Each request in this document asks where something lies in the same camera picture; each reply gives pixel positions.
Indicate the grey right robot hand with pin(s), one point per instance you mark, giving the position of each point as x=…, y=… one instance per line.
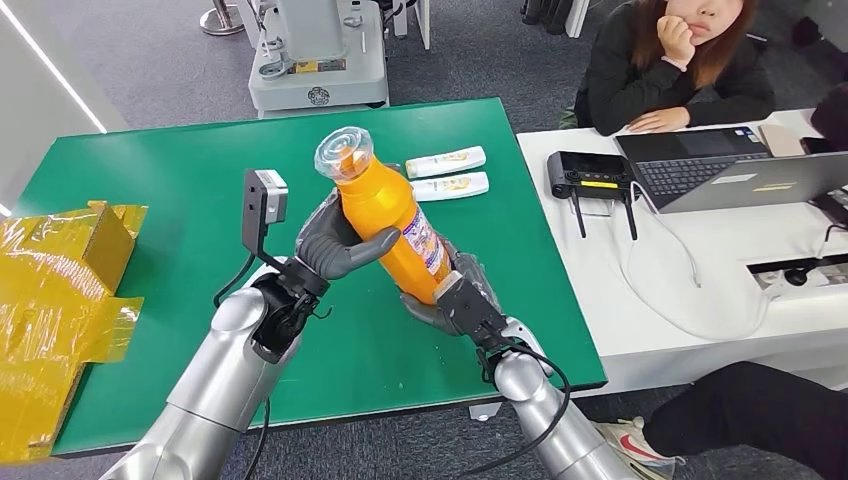
x=477, y=275

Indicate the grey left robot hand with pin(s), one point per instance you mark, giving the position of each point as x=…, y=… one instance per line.
x=331, y=248

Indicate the orange plastic bottle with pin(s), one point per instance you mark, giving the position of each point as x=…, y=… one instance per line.
x=384, y=205

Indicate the grey robot base machine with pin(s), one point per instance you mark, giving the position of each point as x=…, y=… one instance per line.
x=318, y=66

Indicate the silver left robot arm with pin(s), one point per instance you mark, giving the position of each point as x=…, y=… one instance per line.
x=225, y=378

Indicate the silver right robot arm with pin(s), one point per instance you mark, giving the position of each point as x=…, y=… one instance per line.
x=556, y=430

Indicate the white shampoo bottle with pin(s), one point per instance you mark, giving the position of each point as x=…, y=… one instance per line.
x=450, y=187
x=444, y=162

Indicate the black router with antennas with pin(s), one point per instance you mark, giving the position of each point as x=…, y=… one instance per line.
x=586, y=171

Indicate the white and red sneaker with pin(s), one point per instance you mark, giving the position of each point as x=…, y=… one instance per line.
x=632, y=447

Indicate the white furniture panel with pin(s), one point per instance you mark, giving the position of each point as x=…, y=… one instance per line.
x=422, y=23

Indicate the black open laptop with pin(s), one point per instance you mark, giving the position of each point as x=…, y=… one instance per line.
x=689, y=148

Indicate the metal stanchion base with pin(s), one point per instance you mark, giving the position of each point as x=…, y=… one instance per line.
x=222, y=24

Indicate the person in dark top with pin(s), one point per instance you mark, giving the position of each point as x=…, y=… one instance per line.
x=662, y=86

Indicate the yellow taped cardboard box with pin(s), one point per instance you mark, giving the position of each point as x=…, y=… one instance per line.
x=46, y=311

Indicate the silver laptop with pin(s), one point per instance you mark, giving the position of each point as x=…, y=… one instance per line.
x=762, y=181

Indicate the person's leg in black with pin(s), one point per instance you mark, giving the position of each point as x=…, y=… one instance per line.
x=762, y=411

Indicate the black plug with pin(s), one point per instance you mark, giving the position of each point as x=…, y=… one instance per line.
x=797, y=277

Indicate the pink phone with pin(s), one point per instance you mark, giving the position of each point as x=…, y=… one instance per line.
x=783, y=140

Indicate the black phone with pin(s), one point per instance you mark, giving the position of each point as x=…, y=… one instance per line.
x=833, y=207

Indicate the person's dark head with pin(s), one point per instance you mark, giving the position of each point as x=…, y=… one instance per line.
x=833, y=118

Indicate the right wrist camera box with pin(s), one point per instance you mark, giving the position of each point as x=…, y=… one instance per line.
x=470, y=308

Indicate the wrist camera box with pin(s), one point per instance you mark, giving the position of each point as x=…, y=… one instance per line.
x=470, y=308
x=272, y=195

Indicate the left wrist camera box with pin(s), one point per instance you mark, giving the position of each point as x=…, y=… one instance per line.
x=272, y=195

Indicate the white table foot bracket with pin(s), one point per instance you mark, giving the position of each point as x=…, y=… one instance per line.
x=484, y=412

